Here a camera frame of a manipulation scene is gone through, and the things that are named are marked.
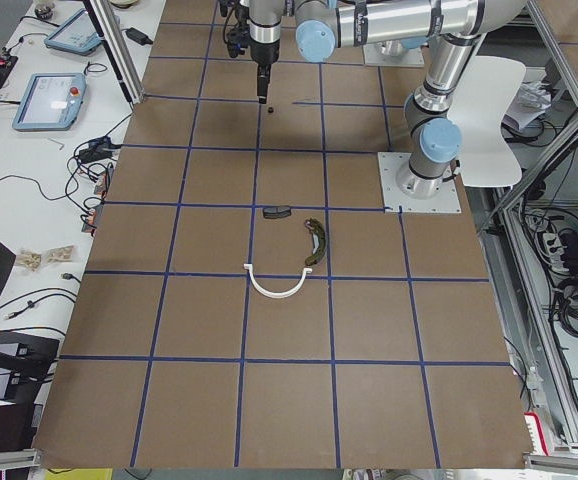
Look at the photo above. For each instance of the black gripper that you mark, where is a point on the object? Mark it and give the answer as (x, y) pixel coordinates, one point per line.
(264, 52)

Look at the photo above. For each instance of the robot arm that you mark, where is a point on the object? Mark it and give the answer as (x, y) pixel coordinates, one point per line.
(456, 29)

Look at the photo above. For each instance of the black power adapter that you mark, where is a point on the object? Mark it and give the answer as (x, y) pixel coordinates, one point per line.
(138, 36)

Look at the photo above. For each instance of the black brake pad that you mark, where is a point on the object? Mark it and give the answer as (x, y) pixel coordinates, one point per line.
(276, 212)

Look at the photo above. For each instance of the olive green brake shoe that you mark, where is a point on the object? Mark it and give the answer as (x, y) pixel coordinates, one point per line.
(319, 240)

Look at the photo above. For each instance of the far blue teach pendant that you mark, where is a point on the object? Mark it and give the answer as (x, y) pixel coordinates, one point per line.
(76, 35)

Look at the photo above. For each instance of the blue teach pendant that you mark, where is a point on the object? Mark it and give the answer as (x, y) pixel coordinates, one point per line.
(51, 102)
(76, 35)

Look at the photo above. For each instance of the near blue teach pendant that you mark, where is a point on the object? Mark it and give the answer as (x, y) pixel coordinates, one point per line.
(51, 102)

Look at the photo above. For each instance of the white plastic chair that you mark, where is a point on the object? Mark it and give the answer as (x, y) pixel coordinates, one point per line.
(485, 91)

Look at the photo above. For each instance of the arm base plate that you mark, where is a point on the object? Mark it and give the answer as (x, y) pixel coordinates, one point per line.
(403, 192)

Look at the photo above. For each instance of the aluminium frame post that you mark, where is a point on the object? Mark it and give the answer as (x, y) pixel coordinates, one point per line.
(107, 28)

